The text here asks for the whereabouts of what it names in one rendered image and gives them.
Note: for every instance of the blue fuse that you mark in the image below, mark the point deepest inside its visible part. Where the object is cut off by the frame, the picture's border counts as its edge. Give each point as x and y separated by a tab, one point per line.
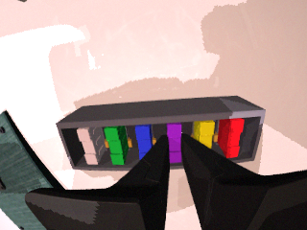
145	139

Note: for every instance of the yellow fuse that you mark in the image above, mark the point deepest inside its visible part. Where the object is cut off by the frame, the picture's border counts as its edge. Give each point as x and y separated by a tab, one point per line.
204	131

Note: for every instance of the violet fuse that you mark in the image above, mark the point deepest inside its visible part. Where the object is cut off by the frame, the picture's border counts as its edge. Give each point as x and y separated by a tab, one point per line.
173	130

